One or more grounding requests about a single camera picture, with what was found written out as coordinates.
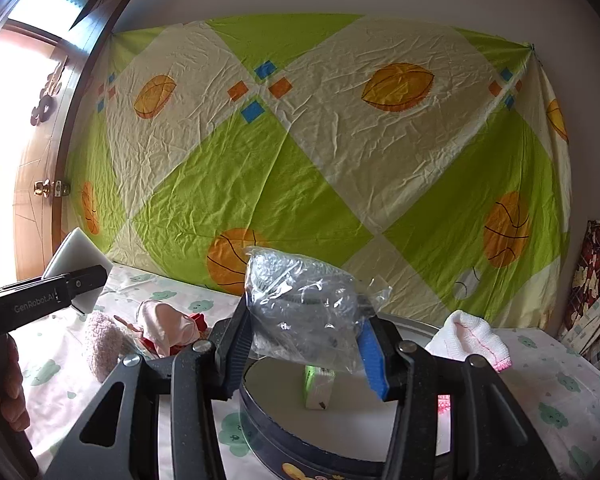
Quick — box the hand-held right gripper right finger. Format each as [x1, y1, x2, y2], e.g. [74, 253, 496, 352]
[355, 305, 563, 480]

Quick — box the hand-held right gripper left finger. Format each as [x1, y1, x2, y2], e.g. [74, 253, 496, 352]
[42, 302, 254, 480]

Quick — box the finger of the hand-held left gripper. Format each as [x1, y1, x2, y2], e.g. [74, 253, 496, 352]
[67, 264, 109, 311]

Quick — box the round blue tin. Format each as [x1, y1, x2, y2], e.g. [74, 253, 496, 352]
[237, 347, 453, 480]

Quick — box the pink fluffy sock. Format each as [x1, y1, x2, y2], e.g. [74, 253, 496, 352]
[82, 310, 133, 383]

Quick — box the clear plastic bag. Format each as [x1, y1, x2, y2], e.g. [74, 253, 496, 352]
[242, 246, 393, 376]

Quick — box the pale pink garment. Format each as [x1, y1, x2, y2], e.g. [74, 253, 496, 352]
[139, 300, 201, 356]

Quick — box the white towel with pink stitching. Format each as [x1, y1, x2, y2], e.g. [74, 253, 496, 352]
[425, 310, 511, 373]

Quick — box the person's left hand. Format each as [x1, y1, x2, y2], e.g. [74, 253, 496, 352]
[0, 335, 32, 433]

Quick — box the red cloth item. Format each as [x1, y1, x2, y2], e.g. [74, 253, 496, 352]
[140, 312, 213, 356]

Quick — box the small green white box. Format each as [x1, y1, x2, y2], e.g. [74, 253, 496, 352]
[304, 364, 337, 411]

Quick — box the wooden door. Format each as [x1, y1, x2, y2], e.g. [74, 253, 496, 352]
[0, 0, 141, 286]

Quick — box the brass door knob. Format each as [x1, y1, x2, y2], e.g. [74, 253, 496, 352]
[33, 179, 72, 199]

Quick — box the cloud-print bed sheet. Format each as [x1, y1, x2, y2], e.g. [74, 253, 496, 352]
[10, 262, 600, 480]

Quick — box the brown flower door ornament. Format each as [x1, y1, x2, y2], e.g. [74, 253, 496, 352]
[30, 57, 67, 126]

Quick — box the red plaid bear-print quilt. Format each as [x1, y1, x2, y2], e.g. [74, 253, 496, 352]
[562, 219, 600, 331]

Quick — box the transom window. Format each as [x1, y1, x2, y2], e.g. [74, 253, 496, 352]
[7, 0, 98, 36]

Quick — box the green cream ball-print wall sheet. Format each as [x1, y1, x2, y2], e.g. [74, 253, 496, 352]
[62, 12, 573, 331]

